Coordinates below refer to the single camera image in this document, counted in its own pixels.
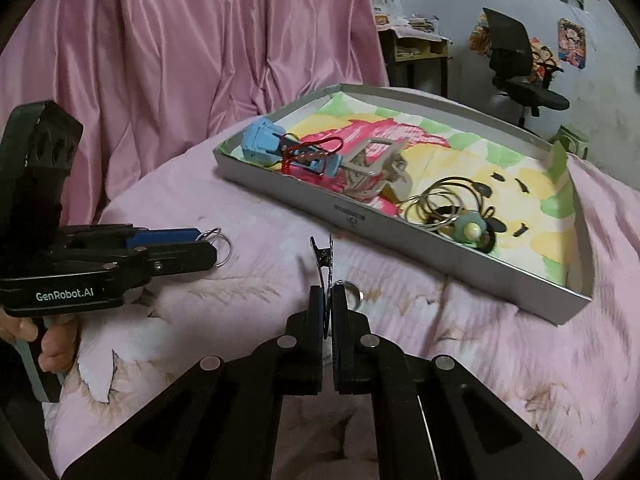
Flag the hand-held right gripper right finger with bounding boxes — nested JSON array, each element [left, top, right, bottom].
[[332, 282, 573, 480]]

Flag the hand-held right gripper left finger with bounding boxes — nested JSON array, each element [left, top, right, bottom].
[[62, 284, 332, 480]]

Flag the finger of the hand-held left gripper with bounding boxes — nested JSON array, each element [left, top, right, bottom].
[[62, 241, 219, 286], [124, 227, 202, 249]]

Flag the silver key rings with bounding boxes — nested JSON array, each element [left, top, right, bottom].
[[196, 227, 234, 269]]

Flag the dark blue hair clip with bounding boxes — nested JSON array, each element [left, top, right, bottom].
[[308, 233, 335, 342]]

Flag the grey cardboard tray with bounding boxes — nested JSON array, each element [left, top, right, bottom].
[[213, 83, 594, 327]]

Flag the light blue watch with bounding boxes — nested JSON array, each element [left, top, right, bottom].
[[241, 120, 347, 182]]

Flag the thin metal bangles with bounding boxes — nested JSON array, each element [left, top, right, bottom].
[[399, 175, 465, 234]]

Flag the beige hair claw clip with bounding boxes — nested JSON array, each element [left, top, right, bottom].
[[342, 136, 415, 204]]

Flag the green flower hair tie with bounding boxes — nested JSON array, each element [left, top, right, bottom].
[[451, 211, 489, 246]]

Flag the red knot charm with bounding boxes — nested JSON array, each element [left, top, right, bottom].
[[276, 132, 347, 177]]

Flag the black hair tie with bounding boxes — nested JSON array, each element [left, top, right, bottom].
[[430, 204, 504, 252]]

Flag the person's left hand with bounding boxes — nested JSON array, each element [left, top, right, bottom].
[[0, 310, 82, 374]]

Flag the pink floral blanket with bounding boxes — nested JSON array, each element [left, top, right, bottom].
[[42, 87, 640, 480]]

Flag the pink satin curtain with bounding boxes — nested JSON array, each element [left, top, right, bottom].
[[0, 0, 392, 227]]

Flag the colourful printed cloth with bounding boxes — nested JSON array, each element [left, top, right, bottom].
[[234, 91, 582, 287]]

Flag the wooden side desk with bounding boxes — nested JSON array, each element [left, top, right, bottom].
[[377, 24, 454, 95]]

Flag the green box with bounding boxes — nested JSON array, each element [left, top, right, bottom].
[[552, 125, 592, 159]]

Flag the black office chair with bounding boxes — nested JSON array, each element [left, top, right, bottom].
[[482, 7, 571, 129]]

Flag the silver metal ring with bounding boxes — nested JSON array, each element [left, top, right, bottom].
[[336, 280, 367, 312]]

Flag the yellow red wall poster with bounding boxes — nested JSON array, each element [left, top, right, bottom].
[[469, 11, 493, 57]]

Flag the orange cartoon wall poster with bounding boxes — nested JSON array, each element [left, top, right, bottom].
[[529, 37, 560, 86]]

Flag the cartoon figure wall poster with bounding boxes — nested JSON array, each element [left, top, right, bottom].
[[556, 18, 587, 69]]

